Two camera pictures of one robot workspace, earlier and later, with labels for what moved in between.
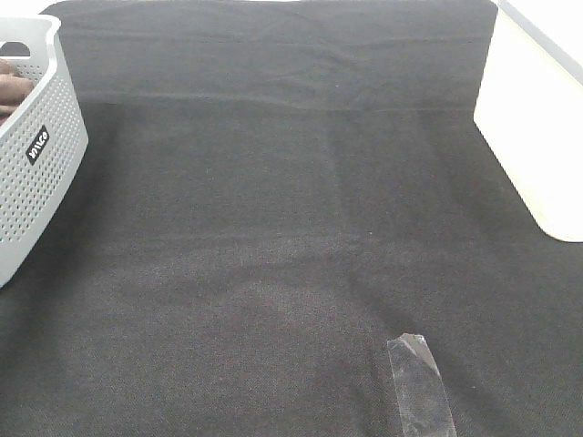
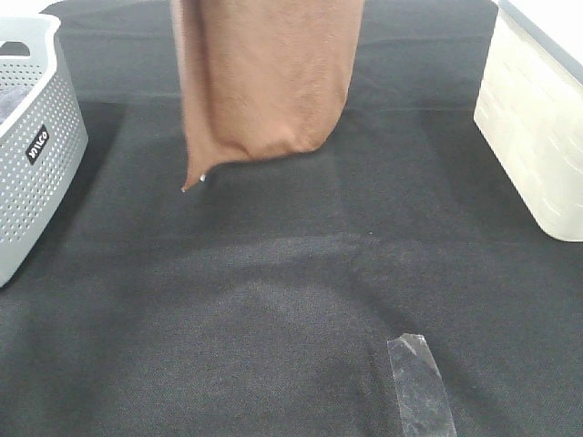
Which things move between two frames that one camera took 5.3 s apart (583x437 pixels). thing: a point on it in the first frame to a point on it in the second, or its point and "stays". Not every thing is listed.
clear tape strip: [422, 401] stays
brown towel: [14, 89] to [261, 77]
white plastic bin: [529, 108] stays
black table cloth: [273, 190] stays
